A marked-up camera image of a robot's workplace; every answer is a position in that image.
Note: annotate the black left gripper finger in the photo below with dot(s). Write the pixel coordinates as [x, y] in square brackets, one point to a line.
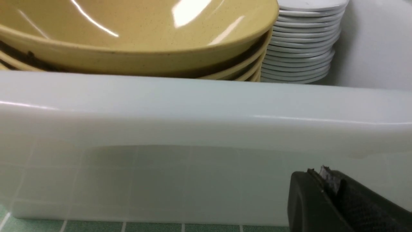
[330, 201]

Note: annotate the yellow bowl stack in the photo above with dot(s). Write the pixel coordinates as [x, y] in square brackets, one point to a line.
[202, 39]

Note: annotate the white dish stack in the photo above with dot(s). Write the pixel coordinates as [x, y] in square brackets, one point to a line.
[301, 48]

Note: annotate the white plastic bin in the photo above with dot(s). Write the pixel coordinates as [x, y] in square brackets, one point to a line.
[164, 150]

